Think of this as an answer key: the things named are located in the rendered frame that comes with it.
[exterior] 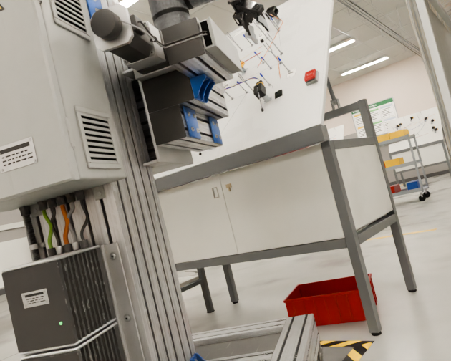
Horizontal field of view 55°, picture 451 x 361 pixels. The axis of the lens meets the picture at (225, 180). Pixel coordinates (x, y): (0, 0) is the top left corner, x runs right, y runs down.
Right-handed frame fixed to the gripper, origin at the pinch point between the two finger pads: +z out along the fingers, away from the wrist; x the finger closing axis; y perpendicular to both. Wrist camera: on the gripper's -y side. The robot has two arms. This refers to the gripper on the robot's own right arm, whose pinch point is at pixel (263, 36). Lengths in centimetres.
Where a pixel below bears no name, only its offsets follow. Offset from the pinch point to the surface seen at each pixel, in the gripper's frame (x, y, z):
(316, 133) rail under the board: 25, -35, 30
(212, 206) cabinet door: 65, 15, 50
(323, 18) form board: -36.0, 2.1, 17.9
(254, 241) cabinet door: 67, -9, 64
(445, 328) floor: 52, -85, 98
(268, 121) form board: 24.4, -6.3, 27.8
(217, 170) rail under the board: 53, 10, 34
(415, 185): -219, 201, 420
